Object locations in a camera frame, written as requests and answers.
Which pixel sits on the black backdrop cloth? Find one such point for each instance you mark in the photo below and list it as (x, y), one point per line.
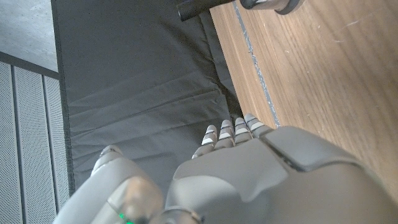
(140, 77)

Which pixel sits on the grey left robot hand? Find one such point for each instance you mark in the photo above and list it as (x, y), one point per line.
(248, 180)

